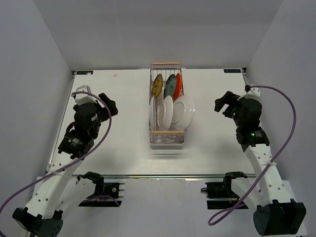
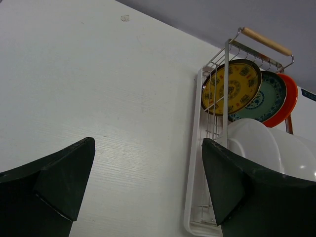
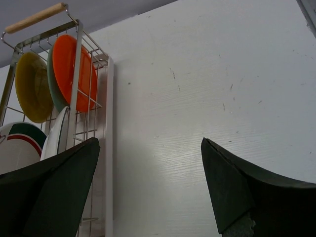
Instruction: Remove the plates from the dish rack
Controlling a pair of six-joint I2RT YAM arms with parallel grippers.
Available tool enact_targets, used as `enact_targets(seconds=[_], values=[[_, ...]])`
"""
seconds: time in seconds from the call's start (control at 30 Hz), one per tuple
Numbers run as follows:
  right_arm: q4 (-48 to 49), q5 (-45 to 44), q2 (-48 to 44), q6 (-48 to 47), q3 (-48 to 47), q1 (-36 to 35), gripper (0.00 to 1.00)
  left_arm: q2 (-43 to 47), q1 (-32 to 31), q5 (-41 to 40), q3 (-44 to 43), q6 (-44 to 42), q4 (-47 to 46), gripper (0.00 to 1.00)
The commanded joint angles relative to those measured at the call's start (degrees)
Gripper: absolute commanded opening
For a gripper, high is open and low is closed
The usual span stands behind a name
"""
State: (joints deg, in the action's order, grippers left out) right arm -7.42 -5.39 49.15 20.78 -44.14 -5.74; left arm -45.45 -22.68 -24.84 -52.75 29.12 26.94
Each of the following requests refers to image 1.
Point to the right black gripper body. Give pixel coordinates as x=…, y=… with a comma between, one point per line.
x=238, y=120

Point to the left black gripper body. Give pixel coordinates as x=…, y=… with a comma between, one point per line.
x=100, y=113

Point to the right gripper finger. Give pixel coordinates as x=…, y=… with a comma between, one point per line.
x=228, y=98
x=229, y=112

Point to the white plate with red print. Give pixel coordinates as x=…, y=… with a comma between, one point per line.
x=153, y=113

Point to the large white plate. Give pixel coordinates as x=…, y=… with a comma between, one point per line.
x=183, y=113

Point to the yellow patterned plate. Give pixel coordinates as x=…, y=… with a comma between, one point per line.
x=157, y=86

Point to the orange plate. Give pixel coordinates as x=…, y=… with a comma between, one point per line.
x=178, y=88

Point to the blue green floral plate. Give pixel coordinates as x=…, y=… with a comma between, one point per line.
x=170, y=85

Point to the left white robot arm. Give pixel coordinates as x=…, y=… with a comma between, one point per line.
x=43, y=215

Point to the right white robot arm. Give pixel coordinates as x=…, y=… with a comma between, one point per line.
x=275, y=211

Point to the right blue table sticker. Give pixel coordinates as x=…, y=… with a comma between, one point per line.
x=232, y=71

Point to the blue table sticker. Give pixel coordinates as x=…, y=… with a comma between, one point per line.
x=232, y=71
x=84, y=72

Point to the left blue table sticker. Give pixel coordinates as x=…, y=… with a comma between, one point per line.
x=84, y=72

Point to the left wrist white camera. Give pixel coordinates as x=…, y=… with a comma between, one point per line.
x=82, y=98

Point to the wrist white camera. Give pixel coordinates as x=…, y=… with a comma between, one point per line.
x=252, y=92
x=82, y=98

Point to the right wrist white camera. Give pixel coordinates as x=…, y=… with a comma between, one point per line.
x=252, y=92

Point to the metal wire dish rack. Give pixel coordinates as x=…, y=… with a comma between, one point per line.
x=168, y=139

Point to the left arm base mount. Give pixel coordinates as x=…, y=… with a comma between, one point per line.
x=111, y=195

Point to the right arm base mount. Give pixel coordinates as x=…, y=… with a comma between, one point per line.
x=217, y=198

